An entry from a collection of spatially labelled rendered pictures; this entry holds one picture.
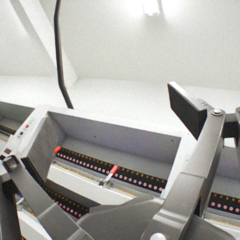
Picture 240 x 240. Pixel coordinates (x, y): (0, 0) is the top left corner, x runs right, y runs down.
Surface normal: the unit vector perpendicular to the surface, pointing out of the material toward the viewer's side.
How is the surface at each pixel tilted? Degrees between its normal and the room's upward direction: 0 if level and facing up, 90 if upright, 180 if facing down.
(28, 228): 105
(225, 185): 90
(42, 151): 54
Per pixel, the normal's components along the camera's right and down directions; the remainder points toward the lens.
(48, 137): 0.96, -0.26
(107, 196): -0.37, -0.42
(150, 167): -0.27, -0.64
